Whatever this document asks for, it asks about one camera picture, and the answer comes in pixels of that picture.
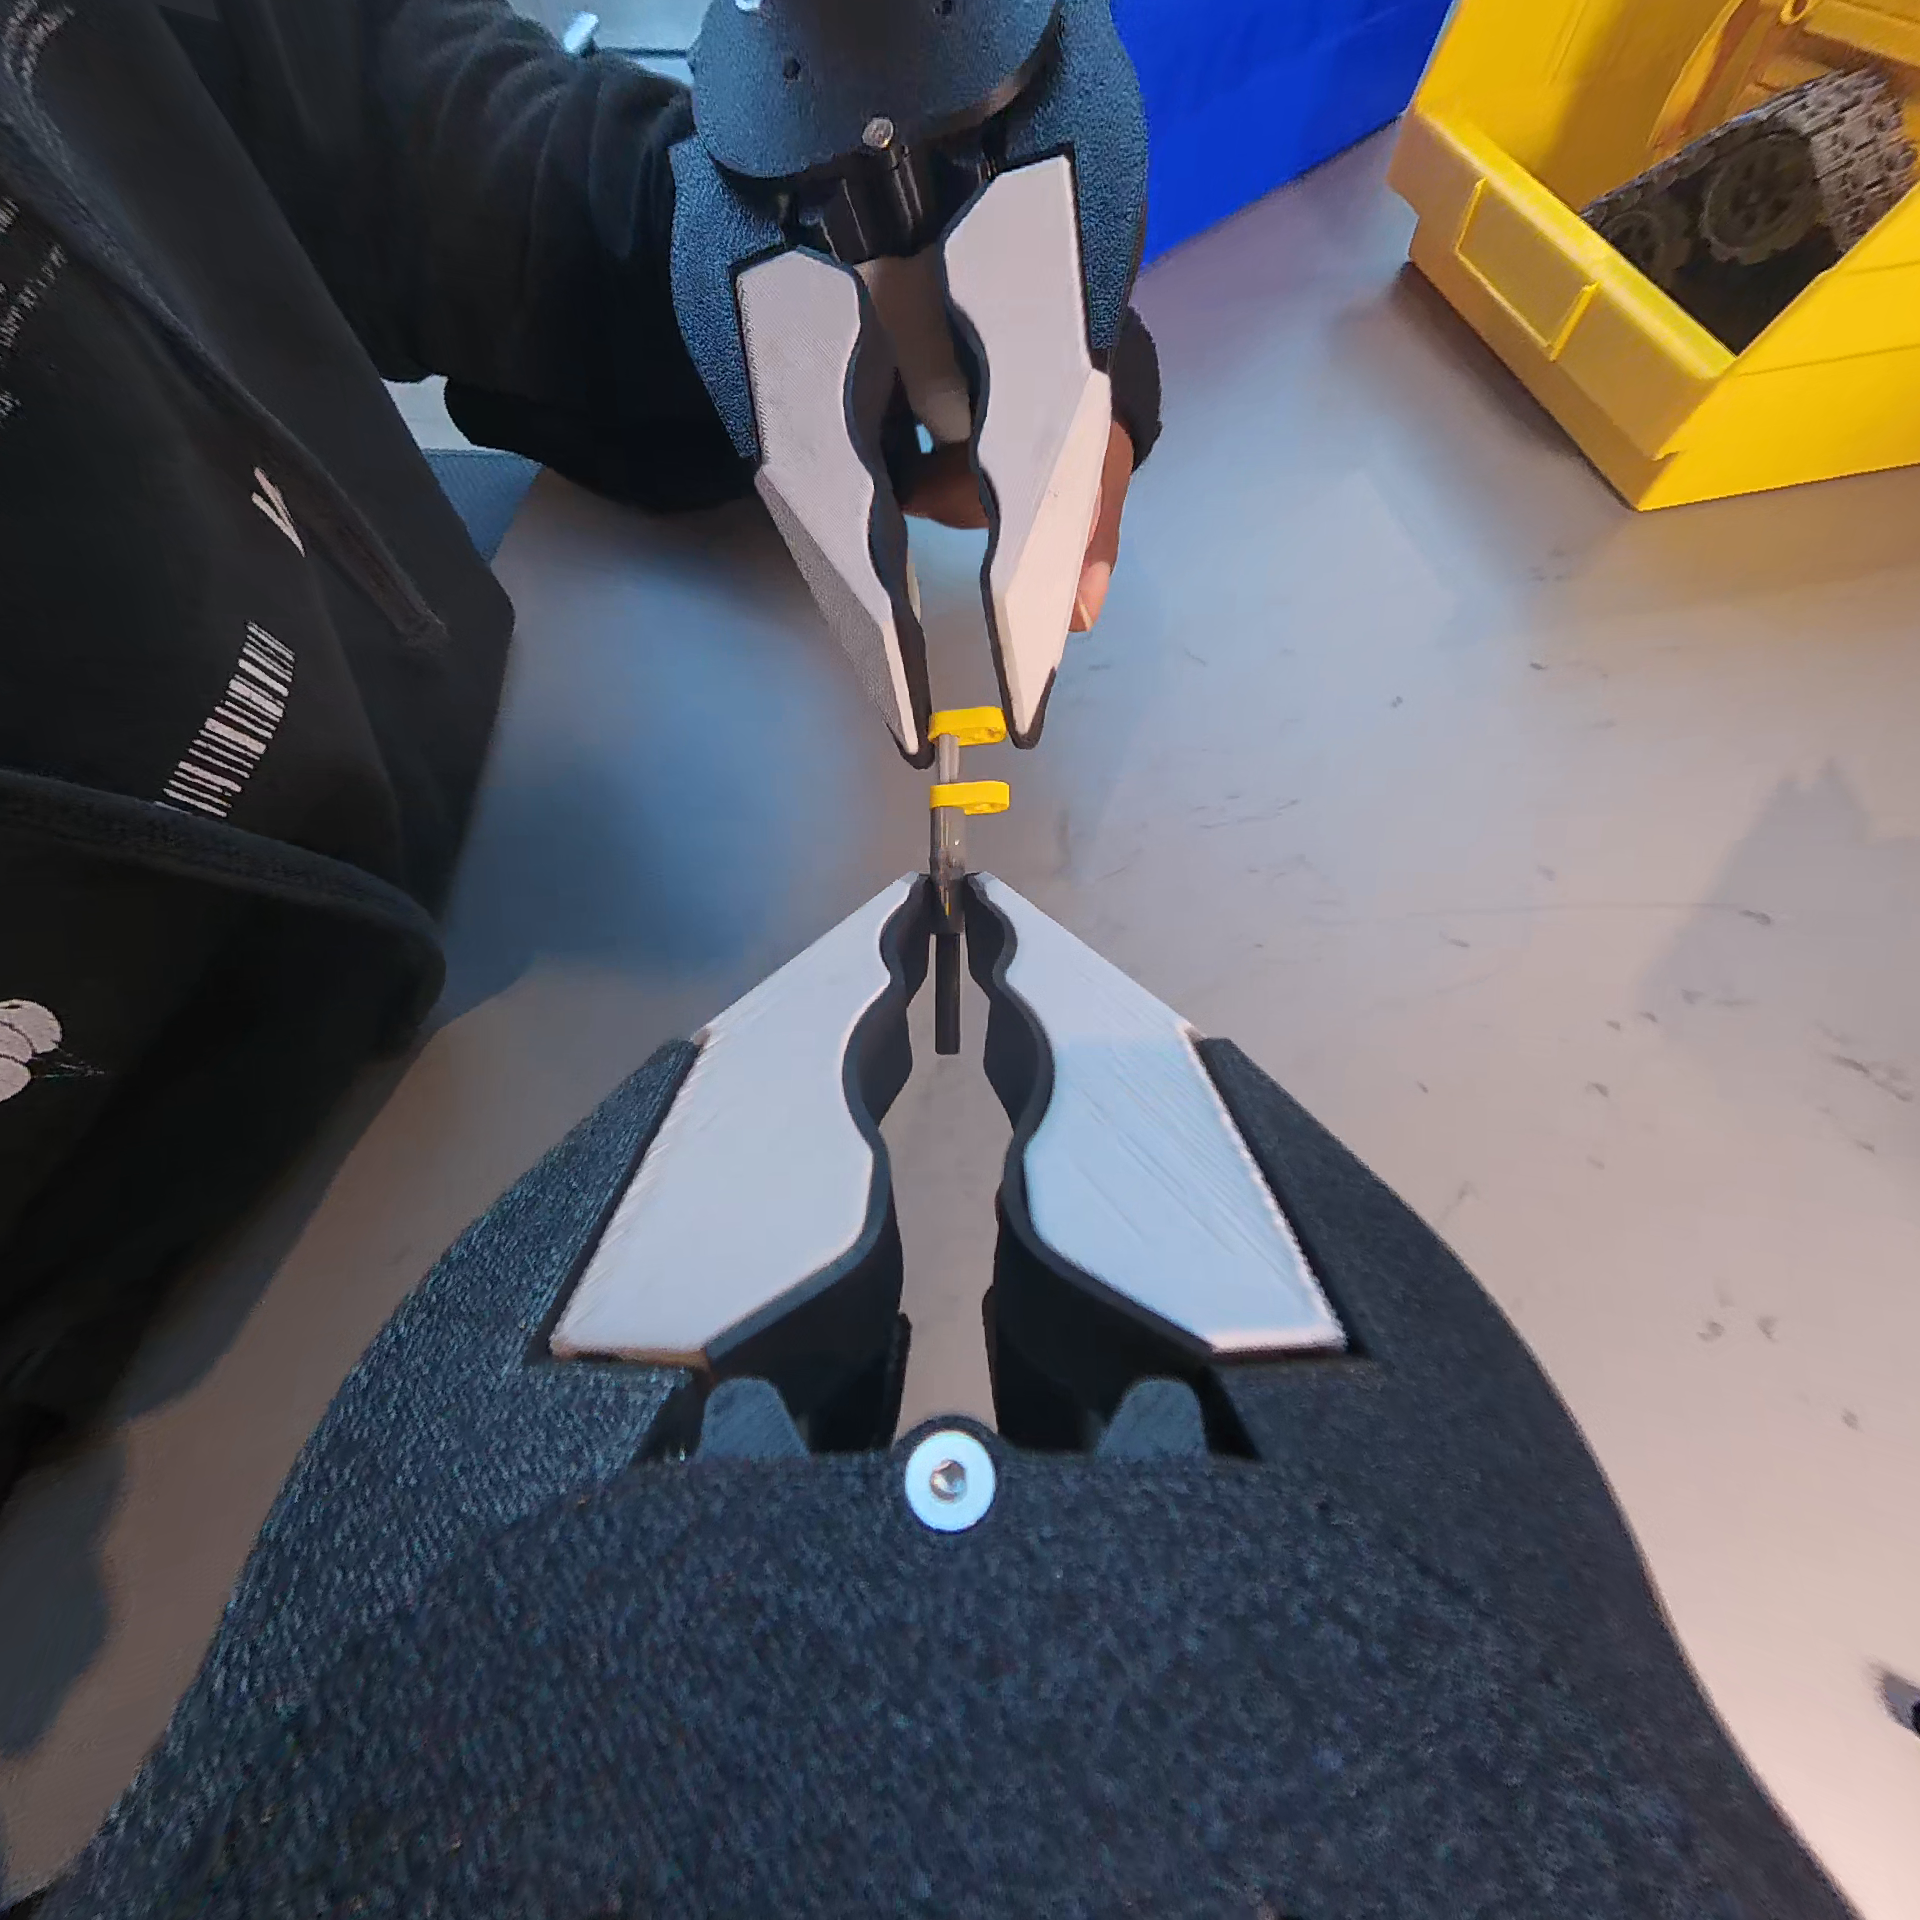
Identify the person's left hand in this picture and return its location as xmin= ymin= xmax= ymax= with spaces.
xmin=1063 ymin=407 xmax=1137 ymax=632

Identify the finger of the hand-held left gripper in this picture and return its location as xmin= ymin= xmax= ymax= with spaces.
xmin=731 ymin=247 xmax=933 ymax=766
xmin=940 ymin=147 xmax=1120 ymax=752

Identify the yellow tracked toy vehicle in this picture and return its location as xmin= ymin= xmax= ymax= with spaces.
xmin=1574 ymin=0 xmax=1920 ymax=352

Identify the person's black hoodie torso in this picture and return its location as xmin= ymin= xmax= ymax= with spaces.
xmin=0 ymin=0 xmax=520 ymax=1485

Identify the yellow bin with toy vehicle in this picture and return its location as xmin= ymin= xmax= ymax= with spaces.
xmin=1389 ymin=0 xmax=1920 ymax=513

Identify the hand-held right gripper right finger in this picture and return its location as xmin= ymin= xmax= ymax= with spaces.
xmin=959 ymin=871 xmax=1348 ymax=1449

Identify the person's left forearm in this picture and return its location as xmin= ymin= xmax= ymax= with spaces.
xmin=374 ymin=0 xmax=756 ymax=516

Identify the blue plastic bin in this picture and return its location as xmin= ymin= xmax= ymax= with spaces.
xmin=1111 ymin=0 xmax=1456 ymax=267

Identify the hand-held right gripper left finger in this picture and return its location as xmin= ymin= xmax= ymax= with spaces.
xmin=547 ymin=871 xmax=929 ymax=1449

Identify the grey desk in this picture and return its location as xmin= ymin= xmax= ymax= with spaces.
xmin=0 ymin=134 xmax=1920 ymax=1920

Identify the grey axle pin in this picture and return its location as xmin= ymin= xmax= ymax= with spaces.
xmin=927 ymin=742 xmax=969 ymax=1054

